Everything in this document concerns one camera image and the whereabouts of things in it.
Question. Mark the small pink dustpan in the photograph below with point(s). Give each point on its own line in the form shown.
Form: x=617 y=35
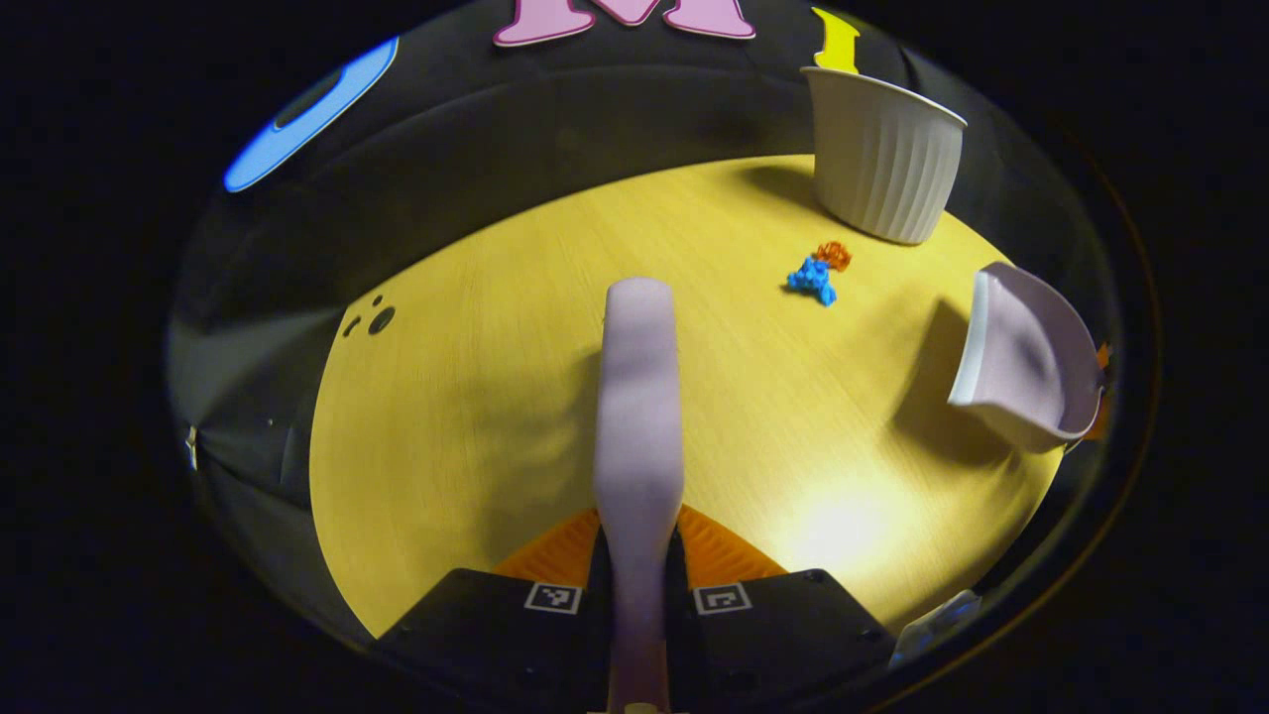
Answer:
x=1021 y=367

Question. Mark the small pink broom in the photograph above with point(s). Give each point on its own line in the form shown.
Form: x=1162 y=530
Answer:
x=639 y=416

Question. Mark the black backdrop cloth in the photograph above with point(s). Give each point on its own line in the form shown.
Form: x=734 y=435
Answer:
x=555 y=119

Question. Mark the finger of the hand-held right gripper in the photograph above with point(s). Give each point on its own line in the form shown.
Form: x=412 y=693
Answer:
x=1100 y=416

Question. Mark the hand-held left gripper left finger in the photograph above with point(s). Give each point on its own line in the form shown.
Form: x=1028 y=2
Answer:
x=496 y=635

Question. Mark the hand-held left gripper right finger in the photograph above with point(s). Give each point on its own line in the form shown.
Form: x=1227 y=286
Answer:
x=783 y=635

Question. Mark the white ribbed garbage bin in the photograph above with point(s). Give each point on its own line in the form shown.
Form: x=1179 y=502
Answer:
x=882 y=159

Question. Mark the orange paper trash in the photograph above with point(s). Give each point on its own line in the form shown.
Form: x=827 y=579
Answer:
x=835 y=255

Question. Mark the small white cloth clip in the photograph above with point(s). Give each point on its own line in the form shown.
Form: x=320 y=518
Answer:
x=191 y=448

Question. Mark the blue paper trash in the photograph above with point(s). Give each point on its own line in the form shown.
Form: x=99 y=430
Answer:
x=813 y=278

